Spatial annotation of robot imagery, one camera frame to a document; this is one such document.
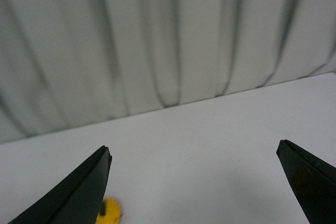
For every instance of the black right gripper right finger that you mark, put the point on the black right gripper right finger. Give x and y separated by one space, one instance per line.
312 181

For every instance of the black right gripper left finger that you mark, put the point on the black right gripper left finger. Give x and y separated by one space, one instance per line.
77 198

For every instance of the white pleated curtain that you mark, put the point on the white pleated curtain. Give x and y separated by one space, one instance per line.
70 63

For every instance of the yellow beetle toy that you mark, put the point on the yellow beetle toy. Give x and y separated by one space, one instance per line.
110 212

